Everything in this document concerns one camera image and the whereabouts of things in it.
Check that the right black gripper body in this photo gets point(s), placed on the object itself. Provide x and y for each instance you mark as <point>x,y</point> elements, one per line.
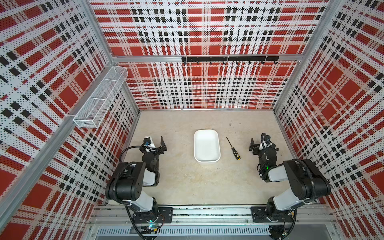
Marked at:
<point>260,154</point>

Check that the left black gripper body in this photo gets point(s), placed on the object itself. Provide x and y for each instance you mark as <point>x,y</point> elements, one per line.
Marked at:
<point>156,157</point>

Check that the black yellow screwdriver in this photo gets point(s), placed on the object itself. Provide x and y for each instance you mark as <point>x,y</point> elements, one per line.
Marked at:
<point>235,152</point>

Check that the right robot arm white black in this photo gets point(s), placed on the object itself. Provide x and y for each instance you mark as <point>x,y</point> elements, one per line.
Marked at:
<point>306,182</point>

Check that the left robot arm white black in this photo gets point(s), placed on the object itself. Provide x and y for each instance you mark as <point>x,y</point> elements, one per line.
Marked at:
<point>127,182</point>

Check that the white rectangular plastic bin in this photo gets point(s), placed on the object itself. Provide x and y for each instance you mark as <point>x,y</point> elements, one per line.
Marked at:
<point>206,147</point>

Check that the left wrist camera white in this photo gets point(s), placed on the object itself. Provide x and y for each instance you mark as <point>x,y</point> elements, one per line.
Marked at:
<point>148,142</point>

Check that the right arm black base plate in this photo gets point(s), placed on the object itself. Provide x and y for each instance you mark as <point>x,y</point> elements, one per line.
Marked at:
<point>262,214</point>

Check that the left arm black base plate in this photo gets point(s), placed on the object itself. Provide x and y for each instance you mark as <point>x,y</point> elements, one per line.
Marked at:
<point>157,215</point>

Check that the white wire mesh shelf basket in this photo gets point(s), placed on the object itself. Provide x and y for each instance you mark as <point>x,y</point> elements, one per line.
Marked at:
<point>95,108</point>

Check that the aluminium front mounting rail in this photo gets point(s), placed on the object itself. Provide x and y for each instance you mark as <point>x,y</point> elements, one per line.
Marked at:
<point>204,215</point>

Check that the black wall hook rail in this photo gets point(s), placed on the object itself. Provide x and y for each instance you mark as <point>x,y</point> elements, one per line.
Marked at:
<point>261,59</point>

